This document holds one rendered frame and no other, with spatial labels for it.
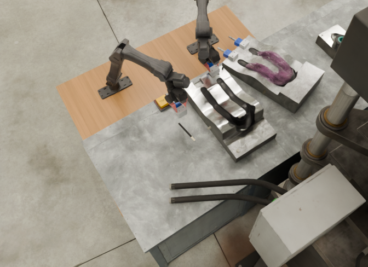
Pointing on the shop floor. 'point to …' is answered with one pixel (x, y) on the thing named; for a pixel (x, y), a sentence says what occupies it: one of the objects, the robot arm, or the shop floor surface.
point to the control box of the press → (301, 218)
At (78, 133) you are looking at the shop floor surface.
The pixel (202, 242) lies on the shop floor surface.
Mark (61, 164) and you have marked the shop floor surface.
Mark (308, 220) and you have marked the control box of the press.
